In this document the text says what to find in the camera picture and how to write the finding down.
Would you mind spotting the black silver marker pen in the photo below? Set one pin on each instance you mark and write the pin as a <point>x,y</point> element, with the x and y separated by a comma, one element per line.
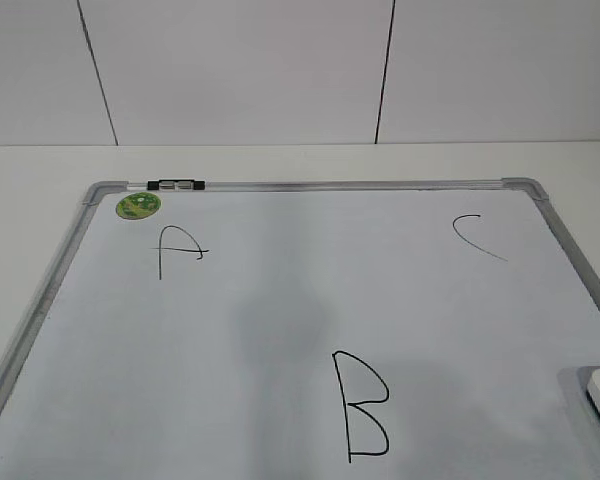
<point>167,185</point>

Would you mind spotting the green round magnet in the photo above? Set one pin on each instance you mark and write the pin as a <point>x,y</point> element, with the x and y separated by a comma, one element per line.
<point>138,206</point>

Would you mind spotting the white board with aluminium frame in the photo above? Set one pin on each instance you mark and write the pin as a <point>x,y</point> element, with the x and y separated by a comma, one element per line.
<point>357,330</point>

